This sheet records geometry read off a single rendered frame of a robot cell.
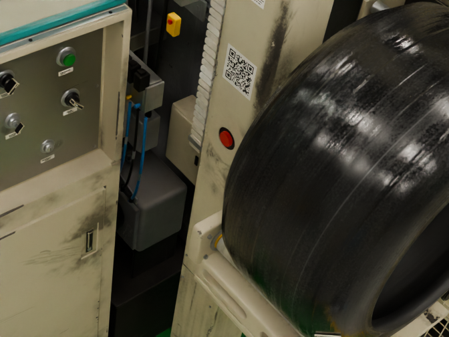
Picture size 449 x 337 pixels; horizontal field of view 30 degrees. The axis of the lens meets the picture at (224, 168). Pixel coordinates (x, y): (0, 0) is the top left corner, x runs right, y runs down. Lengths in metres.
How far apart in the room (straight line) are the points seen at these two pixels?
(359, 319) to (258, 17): 0.50
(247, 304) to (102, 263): 0.49
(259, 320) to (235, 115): 0.37
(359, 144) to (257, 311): 0.52
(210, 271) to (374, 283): 0.48
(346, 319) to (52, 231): 0.72
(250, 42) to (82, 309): 0.89
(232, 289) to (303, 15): 0.53
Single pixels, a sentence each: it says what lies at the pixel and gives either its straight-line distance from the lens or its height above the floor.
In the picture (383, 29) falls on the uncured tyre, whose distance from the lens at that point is 1.23.
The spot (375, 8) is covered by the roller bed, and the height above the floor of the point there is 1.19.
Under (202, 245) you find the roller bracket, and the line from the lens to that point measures 1.56.
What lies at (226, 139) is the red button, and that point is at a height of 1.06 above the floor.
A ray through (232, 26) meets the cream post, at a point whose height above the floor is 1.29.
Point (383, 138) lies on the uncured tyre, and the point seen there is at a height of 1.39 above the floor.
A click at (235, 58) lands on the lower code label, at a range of 1.44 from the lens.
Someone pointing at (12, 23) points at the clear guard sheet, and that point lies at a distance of 1.38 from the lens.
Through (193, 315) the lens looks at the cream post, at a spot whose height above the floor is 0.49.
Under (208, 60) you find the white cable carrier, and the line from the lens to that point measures 1.53.
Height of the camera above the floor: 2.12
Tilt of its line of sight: 45 degrees down
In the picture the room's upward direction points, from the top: 11 degrees clockwise
